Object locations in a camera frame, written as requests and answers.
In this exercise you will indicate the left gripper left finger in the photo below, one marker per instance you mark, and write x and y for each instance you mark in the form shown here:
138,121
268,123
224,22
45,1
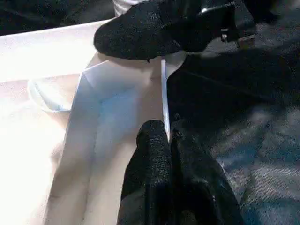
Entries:
150,164

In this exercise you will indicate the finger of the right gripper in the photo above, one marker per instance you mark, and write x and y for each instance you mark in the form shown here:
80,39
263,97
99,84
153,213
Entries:
140,35

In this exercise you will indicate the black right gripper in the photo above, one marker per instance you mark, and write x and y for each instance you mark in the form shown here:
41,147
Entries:
234,21

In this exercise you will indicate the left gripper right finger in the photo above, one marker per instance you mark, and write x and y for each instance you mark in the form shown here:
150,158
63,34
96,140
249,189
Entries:
199,187

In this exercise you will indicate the white plastic table leg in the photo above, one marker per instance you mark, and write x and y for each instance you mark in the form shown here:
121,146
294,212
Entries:
123,5

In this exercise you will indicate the white plastic table top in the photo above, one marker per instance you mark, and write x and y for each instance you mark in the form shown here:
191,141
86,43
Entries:
47,117

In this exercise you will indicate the black work mat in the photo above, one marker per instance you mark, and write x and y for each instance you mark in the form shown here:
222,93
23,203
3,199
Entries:
234,89

